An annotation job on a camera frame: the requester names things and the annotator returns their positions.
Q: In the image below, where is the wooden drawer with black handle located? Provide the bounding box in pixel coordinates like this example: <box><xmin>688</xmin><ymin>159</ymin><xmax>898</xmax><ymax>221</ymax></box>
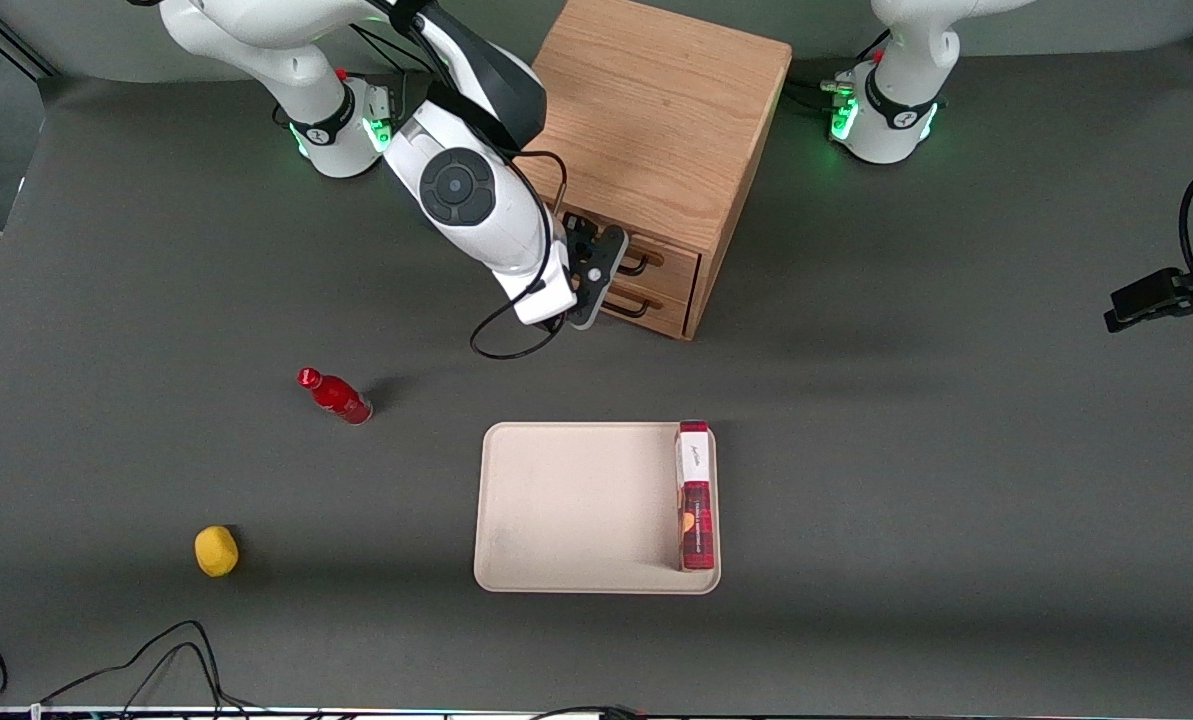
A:
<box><xmin>601</xmin><ymin>280</ymin><xmax>698</xmax><ymax>340</ymax></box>
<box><xmin>611</xmin><ymin>228</ymin><xmax>702</xmax><ymax>303</ymax></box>

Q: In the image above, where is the wooden drawer cabinet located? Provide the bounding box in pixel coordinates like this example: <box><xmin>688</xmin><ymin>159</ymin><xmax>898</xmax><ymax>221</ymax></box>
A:
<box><xmin>519</xmin><ymin>0</ymin><xmax>793</xmax><ymax>342</ymax></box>

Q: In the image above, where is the beige plastic tray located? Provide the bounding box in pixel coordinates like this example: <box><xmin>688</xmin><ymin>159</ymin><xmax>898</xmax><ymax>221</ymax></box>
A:
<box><xmin>473</xmin><ymin>421</ymin><xmax>722</xmax><ymax>595</ymax></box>

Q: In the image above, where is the red soda bottle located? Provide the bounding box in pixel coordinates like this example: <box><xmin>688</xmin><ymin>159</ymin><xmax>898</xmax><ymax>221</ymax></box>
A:
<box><xmin>297</xmin><ymin>367</ymin><xmax>374</xmax><ymax>426</ymax></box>

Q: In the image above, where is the red and white cracker box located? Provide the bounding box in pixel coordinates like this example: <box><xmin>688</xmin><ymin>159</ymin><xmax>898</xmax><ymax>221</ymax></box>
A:
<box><xmin>675</xmin><ymin>420</ymin><xmax>716</xmax><ymax>571</ymax></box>

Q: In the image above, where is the yellow lemon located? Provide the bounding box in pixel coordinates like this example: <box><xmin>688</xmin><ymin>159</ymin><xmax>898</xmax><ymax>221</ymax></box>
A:
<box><xmin>194</xmin><ymin>525</ymin><xmax>240</xmax><ymax>578</ymax></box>

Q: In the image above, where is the black right arm base cable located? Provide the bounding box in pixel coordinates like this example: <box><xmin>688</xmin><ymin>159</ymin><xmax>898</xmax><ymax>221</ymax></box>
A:
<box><xmin>351</xmin><ymin>22</ymin><xmax>432</xmax><ymax>77</ymax></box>

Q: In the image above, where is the black arm base cable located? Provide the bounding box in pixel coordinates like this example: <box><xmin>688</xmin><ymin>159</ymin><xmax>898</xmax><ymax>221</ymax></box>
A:
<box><xmin>351</xmin><ymin>22</ymin><xmax>432</xmax><ymax>77</ymax></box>
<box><xmin>784</xmin><ymin>78</ymin><xmax>857</xmax><ymax>113</ymax></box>

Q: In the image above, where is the black left arm base cable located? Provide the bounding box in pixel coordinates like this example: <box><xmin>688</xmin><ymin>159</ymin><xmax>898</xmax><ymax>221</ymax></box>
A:
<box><xmin>784</xmin><ymin>78</ymin><xmax>857</xmax><ymax>113</ymax></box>

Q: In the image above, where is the black camera clamp mount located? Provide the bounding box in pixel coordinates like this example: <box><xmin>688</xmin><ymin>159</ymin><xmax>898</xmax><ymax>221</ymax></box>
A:
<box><xmin>1103</xmin><ymin>235</ymin><xmax>1193</xmax><ymax>334</ymax></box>

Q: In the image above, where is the black metal frame bar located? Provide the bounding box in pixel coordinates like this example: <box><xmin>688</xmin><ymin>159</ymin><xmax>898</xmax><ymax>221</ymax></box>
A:
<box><xmin>0</xmin><ymin>12</ymin><xmax>57</xmax><ymax>81</ymax></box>

